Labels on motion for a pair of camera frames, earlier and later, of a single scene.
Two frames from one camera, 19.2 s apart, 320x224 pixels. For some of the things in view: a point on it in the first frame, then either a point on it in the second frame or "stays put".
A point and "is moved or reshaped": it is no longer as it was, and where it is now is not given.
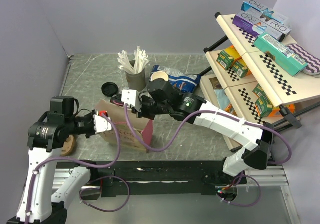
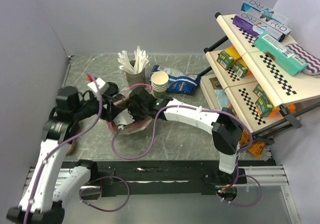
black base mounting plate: (159, 177) stays put
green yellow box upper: (227, 57) stays put
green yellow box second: (240, 68) stays put
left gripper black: (91, 114) to (111, 110)
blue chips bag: (187, 83) stays put
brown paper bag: (142, 126) is moved or reshaped
